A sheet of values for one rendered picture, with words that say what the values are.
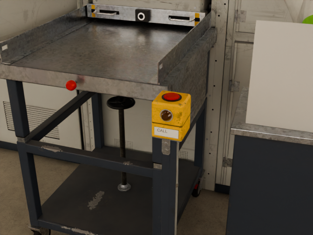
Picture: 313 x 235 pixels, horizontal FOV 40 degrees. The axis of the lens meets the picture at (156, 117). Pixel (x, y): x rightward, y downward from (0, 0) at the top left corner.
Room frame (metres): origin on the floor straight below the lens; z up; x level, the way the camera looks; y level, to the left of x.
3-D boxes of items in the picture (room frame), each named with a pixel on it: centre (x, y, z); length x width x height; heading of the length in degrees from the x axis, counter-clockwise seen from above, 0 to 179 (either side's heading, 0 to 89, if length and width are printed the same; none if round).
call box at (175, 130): (0.97, -0.04, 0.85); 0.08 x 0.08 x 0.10; 71
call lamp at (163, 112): (0.93, -0.02, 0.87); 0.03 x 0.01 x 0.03; 71
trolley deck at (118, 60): (1.60, 0.14, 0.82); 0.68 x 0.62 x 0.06; 161
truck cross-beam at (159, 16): (1.87, 0.05, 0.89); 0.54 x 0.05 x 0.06; 71
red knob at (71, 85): (1.26, 0.26, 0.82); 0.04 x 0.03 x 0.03; 161
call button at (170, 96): (0.97, -0.04, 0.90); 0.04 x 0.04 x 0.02
